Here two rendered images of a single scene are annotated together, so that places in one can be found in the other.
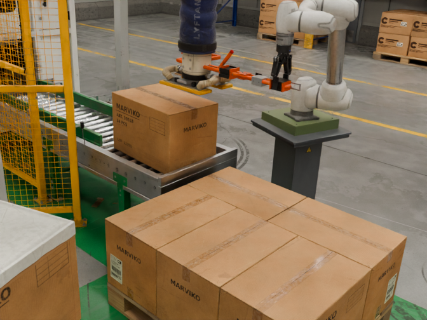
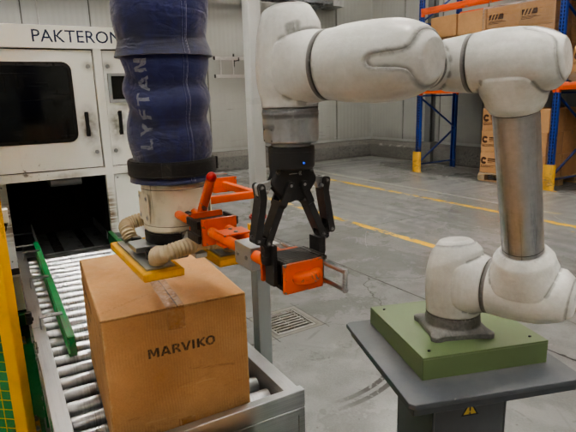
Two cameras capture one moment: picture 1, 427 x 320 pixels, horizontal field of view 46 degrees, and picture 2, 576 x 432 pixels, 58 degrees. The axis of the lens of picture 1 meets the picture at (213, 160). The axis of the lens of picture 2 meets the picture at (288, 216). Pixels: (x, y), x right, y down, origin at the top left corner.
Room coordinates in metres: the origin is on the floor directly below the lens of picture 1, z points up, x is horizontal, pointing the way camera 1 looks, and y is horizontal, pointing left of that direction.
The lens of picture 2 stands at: (1.81, -0.60, 1.49)
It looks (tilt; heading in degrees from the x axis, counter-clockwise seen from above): 13 degrees down; 19
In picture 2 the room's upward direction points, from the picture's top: 2 degrees counter-clockwise
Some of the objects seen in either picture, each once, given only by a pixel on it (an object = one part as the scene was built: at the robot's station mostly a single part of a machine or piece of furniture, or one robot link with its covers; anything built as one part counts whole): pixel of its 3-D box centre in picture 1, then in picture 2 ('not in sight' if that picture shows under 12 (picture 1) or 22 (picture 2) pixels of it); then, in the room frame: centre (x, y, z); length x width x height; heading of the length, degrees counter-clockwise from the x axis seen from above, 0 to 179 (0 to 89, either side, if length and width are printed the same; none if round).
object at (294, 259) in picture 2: (279, 84); (291, 269); (2.59, -0.33, 1.21); 0.08 x 0.07 x 0.05; 50
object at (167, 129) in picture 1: (163, 126); (159, 331); (3.16, 0.34, 0.75); 0.60 x 0.40 x 0.40; 45
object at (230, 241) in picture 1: (251, 260); not in sight; (2.26, -0.23, 0.34); 1.20 x 1.00 x 0.40; 49
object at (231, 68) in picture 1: (229, 72); (213, 226); (2.82, -0.07, 1.21); 0.10 x 0.08 x 0.06; 140
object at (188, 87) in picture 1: (185, 84); (143, 252); (2.91, 0.19, 1.11); 0.34 x 0.10 x 0.05; 50
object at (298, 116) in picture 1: (300, 112); (449, 315); (3.32, -0.58, 0.84); 0.22 x 0.18 x 0.06; 24
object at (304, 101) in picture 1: (305, 93); (457, 274); (3.31, -0.59, 0.98); 0.18 x 0.16 x 0.22; 69
